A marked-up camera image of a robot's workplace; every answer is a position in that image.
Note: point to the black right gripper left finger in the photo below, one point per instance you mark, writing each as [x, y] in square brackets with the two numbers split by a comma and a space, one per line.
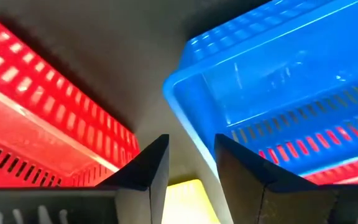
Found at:
[135, 199]

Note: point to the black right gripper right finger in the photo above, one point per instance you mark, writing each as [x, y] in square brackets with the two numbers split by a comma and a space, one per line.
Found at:
[253, 199]

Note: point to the yellow plastic basket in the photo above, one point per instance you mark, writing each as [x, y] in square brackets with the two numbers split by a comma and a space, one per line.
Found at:
[185, 205]

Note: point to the small blue plastic basket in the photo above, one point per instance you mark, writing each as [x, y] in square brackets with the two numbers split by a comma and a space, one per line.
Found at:
[275, 77]

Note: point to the small red plastic basket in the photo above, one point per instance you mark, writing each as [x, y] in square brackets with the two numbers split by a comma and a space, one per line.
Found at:
[42, 93]

